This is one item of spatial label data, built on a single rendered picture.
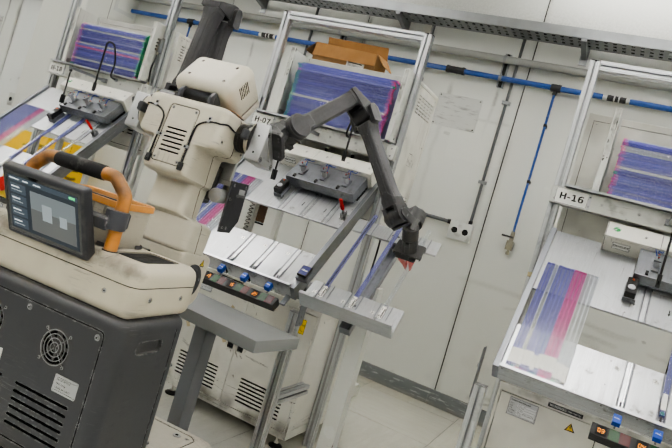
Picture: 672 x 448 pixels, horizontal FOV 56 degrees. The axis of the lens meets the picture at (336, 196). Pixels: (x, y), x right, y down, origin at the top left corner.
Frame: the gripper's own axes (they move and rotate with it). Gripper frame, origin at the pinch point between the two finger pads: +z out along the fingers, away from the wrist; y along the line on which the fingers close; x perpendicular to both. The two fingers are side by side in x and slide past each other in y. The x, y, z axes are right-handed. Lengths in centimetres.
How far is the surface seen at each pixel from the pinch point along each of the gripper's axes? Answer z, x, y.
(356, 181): 5, -44, 41
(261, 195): 13, -26, 79
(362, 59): -14, -115, 72
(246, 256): 12, 10, 64
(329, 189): 7, -36, 50
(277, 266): 12, 10, 49
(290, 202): 12, -27, 65
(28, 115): 15, -34, 234
